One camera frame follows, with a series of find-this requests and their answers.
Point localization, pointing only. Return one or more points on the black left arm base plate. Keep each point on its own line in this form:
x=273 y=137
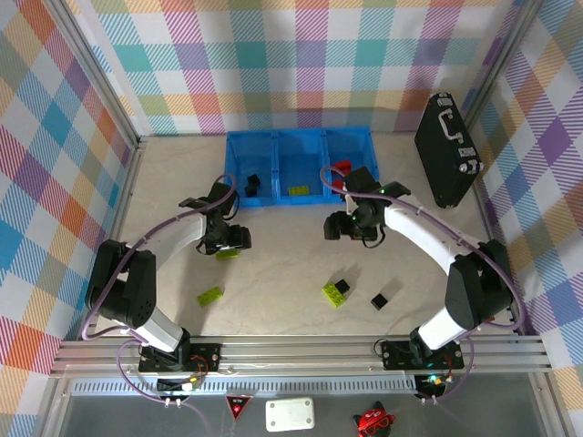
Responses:
x=214 y=350

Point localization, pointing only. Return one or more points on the red long lego brick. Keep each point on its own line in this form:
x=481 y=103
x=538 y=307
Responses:
x=342 y=166

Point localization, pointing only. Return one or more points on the aluminium table side rail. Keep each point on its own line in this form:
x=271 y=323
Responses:
x=129 y=182
x=482 y=214

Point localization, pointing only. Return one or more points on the black hard case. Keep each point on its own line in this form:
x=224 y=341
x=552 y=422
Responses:
x=442 y=155

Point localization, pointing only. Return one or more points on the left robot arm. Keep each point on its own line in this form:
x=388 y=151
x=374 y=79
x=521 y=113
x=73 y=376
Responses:
x=177 y=236

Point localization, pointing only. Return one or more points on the lime green lego brick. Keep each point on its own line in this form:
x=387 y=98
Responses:
x=299 y=190
x=227 y=254
x=211 y=296
x=333 y=296

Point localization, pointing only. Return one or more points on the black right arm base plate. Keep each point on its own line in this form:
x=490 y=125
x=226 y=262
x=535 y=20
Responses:
x=396 y=355

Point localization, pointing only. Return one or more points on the aluminium upright frame post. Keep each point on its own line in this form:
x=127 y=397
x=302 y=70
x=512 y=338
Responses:
x=500 y=59
x=96 y=68

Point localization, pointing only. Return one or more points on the small controller board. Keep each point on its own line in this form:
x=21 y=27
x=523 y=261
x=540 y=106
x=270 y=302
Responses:
x=430 y=387
x=173 y=386

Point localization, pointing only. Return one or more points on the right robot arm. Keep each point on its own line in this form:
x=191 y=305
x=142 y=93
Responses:
x=423 y=232

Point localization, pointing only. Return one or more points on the black lego brick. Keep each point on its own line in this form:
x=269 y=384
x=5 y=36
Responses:
x=342 y=286
x=252 y=179
x=379 y=301
x=249 y=190

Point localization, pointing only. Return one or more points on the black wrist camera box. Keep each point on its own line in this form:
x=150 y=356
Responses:
x=362 y=179
x=222 y=195

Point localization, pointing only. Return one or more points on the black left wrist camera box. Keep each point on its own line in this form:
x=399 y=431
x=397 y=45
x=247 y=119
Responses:
x=222 y=195

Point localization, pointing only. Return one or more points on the red triangle sign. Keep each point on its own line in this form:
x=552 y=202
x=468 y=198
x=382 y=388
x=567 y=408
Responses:
x=238 y=405

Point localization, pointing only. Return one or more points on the aluminium frame leg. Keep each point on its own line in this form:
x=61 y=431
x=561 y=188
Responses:
x=54 y=409
x=546 y=409

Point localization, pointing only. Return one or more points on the white rectangular plate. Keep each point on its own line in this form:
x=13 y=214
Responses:
x=290 y=414

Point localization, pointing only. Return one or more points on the red cat figure with glasses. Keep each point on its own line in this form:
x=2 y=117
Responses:
x=373 y=421

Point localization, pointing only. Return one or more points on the wide aluminium mounting beam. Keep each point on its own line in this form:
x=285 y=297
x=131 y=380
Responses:
x=296 y=357

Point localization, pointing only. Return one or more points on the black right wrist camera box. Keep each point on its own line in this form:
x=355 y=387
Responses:
x=362 y=179

